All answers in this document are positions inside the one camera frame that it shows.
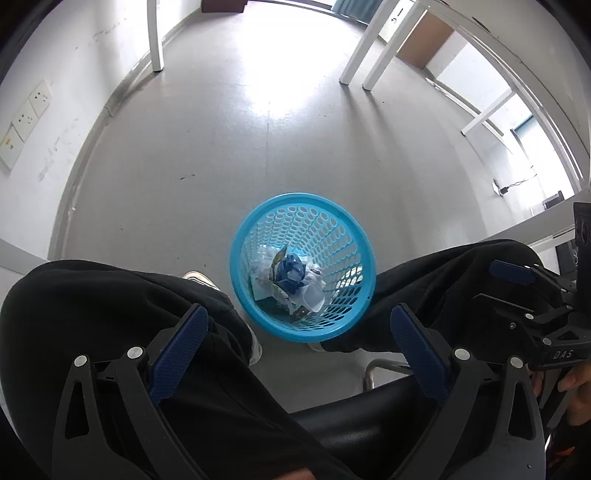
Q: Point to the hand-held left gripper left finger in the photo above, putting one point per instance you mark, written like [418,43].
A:
[178,350]

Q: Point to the pink blue printed wrapper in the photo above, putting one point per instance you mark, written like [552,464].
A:
[286,301]

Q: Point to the white plastic piece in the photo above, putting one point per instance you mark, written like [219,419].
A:
[314,297]

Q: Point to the black office chair seat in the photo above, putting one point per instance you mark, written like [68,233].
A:
[351,415]

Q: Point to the brown wardrobe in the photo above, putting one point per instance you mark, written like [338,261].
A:
[221,4]

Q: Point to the clear plastic bag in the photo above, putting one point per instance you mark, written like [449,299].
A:
[263,272]

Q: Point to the person's left hand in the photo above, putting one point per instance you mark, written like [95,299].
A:
[295,474]

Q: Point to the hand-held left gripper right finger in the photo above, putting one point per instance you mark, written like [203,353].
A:
[418,355]

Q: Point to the person's right hand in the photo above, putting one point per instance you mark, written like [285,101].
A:
[577,387]

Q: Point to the white shoe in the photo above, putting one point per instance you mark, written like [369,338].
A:
[318,345]

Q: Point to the blue white plastic bag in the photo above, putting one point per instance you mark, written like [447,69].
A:
[293,270]

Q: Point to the window curtain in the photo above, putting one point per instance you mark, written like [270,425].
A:
[355,9]

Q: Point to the blue plastic basket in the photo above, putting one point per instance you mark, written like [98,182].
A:
[235,267]

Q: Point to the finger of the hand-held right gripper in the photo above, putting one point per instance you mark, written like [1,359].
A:
[508,306]
[508,272]

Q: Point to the black power plug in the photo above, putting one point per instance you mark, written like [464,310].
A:
[500,188]

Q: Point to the person's right leg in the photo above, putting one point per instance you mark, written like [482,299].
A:
[438,277]

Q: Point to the white wall socket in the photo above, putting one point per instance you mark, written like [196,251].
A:
[39,98]
[23,121]
[10,146]

